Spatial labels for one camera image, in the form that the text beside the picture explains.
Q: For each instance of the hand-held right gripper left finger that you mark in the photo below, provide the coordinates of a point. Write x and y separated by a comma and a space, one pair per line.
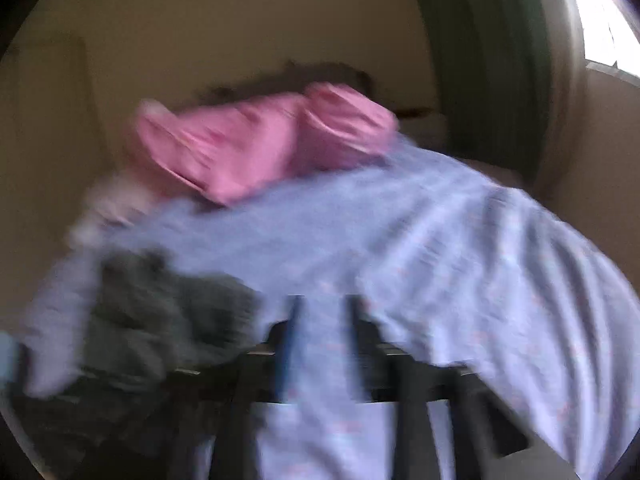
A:
289, 345

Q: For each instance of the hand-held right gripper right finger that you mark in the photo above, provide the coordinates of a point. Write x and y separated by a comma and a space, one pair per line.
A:
358, 345

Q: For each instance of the grey pants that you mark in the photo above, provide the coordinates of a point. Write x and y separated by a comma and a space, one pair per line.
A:
165, 310

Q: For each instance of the purple floral bed sheet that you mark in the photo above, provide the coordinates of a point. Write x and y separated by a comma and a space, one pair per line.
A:
425, 240

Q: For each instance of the pink crumpled garment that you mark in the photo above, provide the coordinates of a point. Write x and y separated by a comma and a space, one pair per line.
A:
225, 155

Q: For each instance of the pink pillow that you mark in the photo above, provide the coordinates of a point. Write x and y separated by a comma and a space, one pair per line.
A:
345, 125

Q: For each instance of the pale pink blanket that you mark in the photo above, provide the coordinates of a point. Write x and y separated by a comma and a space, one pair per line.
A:
115, 205

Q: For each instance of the dark wooden headboard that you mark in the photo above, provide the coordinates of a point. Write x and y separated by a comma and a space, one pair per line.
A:
320, 72

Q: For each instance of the green curtain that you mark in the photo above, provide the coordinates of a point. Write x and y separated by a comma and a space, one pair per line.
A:
480, 60

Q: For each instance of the window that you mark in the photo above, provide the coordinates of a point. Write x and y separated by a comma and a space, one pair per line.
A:
605, 15

